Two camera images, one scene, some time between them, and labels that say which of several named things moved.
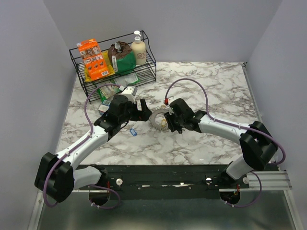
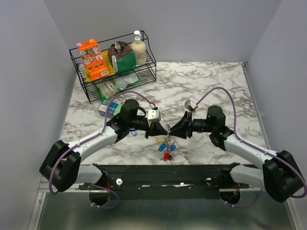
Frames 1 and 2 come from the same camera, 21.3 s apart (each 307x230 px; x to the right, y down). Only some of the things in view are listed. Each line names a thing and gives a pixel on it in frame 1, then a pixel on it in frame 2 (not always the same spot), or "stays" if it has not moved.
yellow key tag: (163, 122) -> (160, 139)
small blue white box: (104, 106) stays
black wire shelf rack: (125, 61) stays
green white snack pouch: (107, 89) stays
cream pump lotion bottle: (139, 47) stays
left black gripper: (142, 115) -> (155, 129)
